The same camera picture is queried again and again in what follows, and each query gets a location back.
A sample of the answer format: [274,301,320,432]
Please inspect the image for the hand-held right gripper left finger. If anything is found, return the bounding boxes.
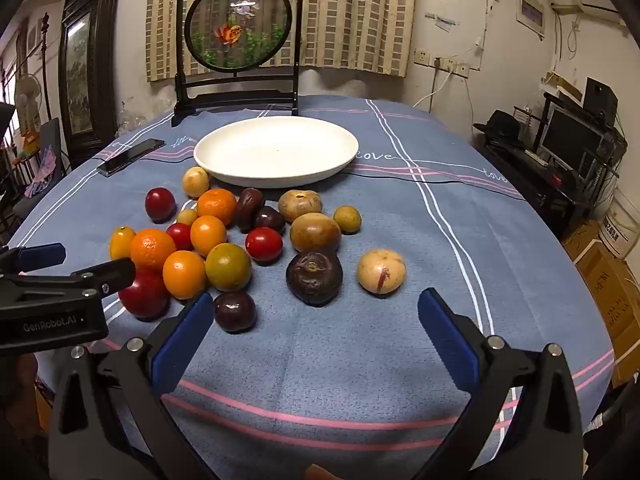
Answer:
[47,291,223,480]

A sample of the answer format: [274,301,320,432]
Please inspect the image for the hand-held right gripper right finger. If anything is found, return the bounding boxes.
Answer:
[417,287,586,480]

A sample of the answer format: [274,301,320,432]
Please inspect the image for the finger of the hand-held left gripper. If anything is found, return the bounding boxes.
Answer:
[0,258,137,311]
[0,243,67,275]

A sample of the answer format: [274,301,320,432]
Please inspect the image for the yellow tomato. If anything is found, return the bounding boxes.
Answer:
[109,226,137,261]

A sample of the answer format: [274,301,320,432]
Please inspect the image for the large red plum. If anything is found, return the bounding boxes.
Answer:
[118,267,171,320]

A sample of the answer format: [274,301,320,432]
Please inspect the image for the smooth orange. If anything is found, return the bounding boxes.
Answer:
[190,215,228,258]
[162,250,207,300]

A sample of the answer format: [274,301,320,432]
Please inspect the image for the dark red plum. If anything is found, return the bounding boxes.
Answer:
[145,187,177,222]

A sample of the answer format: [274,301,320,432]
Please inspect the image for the green-orange mandarin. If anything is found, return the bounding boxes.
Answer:
[205,242,252,292]

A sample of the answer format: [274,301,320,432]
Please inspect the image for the pale passion fruit red mark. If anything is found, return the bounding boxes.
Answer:
[356,249,407,296]

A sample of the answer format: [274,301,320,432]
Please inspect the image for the small tan passion fruit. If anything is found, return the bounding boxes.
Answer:
[181,166,211,198]

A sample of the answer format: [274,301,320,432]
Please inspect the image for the large dark purple passion fruit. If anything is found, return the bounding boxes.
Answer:
[286,251,344,307]

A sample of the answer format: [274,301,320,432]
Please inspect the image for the wrinkled dark passion fruit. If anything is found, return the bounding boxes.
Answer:
[235,188,266,233]

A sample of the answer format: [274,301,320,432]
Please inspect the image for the small dark purple passion fruit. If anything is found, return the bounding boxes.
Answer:
[252,206,287,235]

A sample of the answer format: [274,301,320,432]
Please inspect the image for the small olive green fruit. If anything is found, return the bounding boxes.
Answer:
[333,205,362,235]

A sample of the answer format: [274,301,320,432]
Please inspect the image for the brownish tan passion fruit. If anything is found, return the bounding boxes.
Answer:
[289,213,342,254]

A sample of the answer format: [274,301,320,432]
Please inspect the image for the white oval plate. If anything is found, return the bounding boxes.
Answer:
[193,116,360,189]

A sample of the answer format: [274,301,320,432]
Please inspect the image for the person's right hand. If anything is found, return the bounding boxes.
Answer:
[306,464,346,480]

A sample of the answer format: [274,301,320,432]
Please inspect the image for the purple cloth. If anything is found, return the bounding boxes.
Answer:
[25,145,63,198]

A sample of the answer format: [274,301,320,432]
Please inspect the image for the blue striped tablecloth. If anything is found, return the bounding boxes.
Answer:
[7,94,616,480]

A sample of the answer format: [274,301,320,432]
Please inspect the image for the black smartphone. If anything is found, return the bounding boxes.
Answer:
[97,138,166,177]

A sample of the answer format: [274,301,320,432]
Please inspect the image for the dark chair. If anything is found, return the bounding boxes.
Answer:
[10,117,68,221]

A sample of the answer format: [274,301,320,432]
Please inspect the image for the clear plastic bags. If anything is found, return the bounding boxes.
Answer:
[116,102,151,138]

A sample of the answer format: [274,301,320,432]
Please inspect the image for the standing fan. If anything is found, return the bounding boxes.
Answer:
[14,73,43,136]

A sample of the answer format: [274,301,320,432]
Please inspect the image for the cardboard box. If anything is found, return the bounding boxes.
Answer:
[562,220,640,391]

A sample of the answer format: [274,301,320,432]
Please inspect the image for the dark wooden framed picture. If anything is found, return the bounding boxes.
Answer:
[58,0,126,163]

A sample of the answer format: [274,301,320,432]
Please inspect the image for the white plastic bucket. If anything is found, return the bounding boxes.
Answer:
[596,187,640,261]

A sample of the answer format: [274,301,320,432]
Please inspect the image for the black hat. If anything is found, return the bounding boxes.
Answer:
[472,109,527,145]

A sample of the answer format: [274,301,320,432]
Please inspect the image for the computer monitor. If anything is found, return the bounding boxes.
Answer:
[539,104,608,173]

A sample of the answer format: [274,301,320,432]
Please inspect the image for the round embroidered table screen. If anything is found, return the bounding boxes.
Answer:
[171,0,306,128]

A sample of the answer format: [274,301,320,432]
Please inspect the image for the black speaker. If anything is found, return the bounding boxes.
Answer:
[583,77,619,117]

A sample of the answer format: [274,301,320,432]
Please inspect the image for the beige checked curtain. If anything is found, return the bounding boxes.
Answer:
[145,0,418,83]

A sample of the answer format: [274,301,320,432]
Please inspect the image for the white power cable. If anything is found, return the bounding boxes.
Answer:
[411,62,453,107]

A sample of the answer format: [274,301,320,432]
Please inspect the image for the white wall outlet strip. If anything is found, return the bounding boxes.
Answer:
[434,56,472,79]

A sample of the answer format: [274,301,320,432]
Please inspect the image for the white wall panel box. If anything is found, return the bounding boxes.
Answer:
[516,0,547,40]

